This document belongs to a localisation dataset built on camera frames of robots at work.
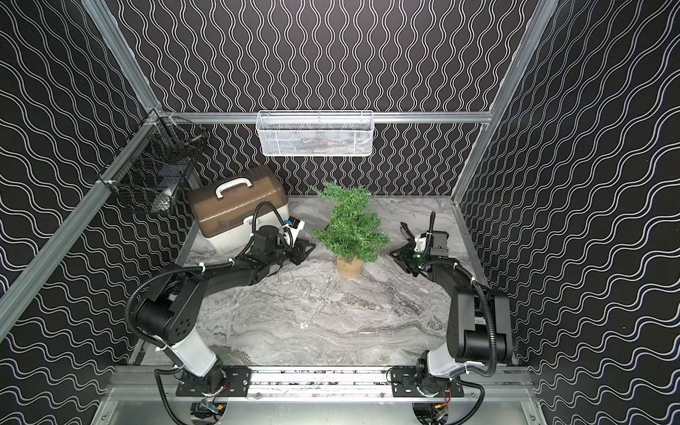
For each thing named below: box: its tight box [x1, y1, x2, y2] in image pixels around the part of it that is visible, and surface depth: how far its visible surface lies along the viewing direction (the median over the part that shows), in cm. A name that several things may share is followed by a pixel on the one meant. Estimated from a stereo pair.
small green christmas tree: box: [310, 181, 391, 279], surface depth 77 cm
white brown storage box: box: [185, 165, 289, 255], surface depth 96 cm
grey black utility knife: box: [400, 221, 417, 245], surface depth 109 cm
